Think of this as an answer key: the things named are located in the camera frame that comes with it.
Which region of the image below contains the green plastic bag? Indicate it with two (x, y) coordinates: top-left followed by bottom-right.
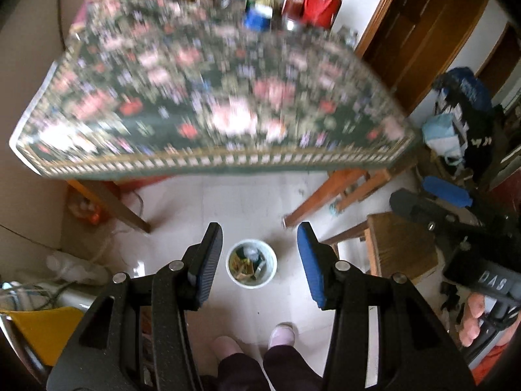
(230, 246), (250, 264)

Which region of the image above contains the aluminium foil ball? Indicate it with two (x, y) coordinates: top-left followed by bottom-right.
(243, 244), (261, 263)

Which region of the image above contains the round silver tin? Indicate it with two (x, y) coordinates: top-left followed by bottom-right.
(282, 16), (303, 33)

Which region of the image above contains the blue white plastic container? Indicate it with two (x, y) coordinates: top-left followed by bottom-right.
(243, 5), (273, 32)

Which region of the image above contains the yellow green snack bag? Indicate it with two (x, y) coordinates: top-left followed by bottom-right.
(229, 261), (257, 282)

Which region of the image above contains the white plastic trash bin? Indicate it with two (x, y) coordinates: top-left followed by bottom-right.
(225, 239), (278, 290)

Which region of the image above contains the person's right hand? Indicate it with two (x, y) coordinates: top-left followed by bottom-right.
(458, 293), (485, 348)

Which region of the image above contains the small wooden stool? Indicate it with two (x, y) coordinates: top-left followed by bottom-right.
(323, 212), (439, 283)

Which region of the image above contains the pile of clothes and bags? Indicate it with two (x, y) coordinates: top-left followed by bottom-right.
(421, 67), (508, 178)

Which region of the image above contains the right pink slipper foot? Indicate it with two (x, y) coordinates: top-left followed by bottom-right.
(268, 323), (296, 349)

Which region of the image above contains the cardboard box with red band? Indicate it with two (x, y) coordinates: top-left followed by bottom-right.
(115, 176), (170, 193)

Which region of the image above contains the dark wooden door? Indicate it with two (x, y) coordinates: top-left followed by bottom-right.
(357, 0), (488, 115)

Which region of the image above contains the clear jar with silver lid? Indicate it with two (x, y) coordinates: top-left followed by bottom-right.
(338, 26), (358, 50)

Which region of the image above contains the floral green tablecloth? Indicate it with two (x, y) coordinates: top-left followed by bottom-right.
(9, 0), (420, 180)

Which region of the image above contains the red thermos jug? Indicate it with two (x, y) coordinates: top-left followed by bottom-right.
(303, 0), (342, 30)

